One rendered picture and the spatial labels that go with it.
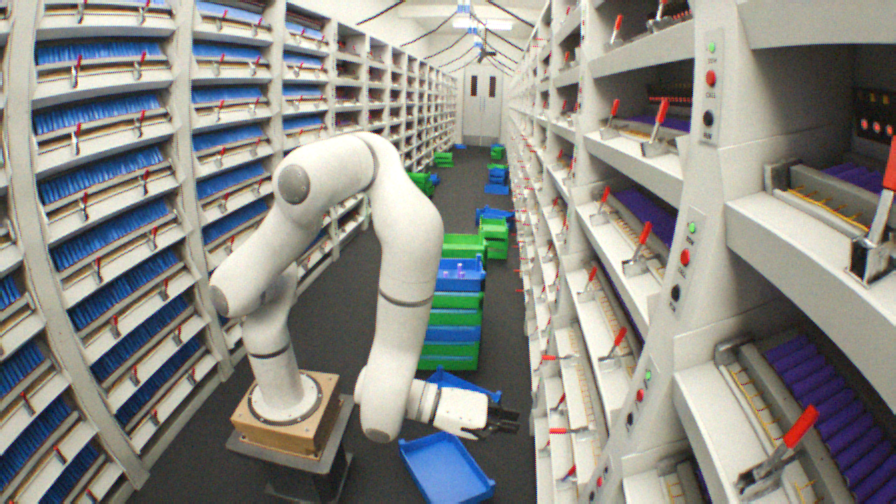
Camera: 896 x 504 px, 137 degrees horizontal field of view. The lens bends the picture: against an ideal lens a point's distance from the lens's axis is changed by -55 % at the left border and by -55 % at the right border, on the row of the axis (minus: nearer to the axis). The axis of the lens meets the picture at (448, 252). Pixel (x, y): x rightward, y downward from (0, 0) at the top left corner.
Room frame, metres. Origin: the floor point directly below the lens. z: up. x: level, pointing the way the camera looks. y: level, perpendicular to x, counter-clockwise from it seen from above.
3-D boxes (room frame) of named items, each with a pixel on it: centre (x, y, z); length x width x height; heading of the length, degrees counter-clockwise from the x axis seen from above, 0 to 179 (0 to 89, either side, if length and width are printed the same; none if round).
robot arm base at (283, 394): (0.73, 0.43, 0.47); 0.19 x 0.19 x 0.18
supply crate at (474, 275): (1.49, 0.00, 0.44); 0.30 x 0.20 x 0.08; 92
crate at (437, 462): (0.80, -0.02, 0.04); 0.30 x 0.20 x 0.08; 28
